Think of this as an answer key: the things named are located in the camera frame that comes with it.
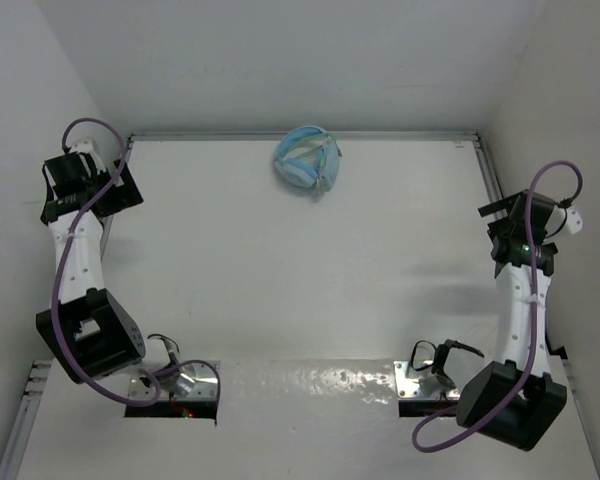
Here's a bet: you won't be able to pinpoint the light blue headphones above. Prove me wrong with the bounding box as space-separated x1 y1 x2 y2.
273 125 342 198

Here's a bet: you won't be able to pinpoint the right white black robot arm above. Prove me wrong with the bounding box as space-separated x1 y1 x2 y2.
436 190 569 451

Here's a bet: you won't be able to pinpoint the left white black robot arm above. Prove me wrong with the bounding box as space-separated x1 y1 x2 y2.
35 140 179 382

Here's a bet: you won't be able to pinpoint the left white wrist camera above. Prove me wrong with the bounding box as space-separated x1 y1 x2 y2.
69 138 101 163

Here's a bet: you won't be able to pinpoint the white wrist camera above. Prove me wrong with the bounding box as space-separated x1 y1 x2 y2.
554 205 583 238
69 138 101 163

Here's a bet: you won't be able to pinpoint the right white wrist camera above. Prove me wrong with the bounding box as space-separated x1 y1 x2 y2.
554 205 583 238

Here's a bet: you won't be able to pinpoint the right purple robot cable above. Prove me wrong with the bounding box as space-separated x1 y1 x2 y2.
411 160 584 452

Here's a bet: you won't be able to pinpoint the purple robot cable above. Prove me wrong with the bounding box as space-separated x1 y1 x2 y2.
411 160 584 452
49 117 220 406

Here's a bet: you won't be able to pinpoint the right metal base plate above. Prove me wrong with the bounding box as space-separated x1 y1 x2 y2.
394 360 460 401

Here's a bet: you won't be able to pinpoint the metal base plate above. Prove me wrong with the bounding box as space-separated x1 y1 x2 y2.
128 362 218 402
394 360 460 401

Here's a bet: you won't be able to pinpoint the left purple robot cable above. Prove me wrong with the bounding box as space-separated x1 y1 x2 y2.
49 117 220 406

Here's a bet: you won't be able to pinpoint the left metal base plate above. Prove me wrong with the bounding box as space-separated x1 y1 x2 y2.
128 362 218 402

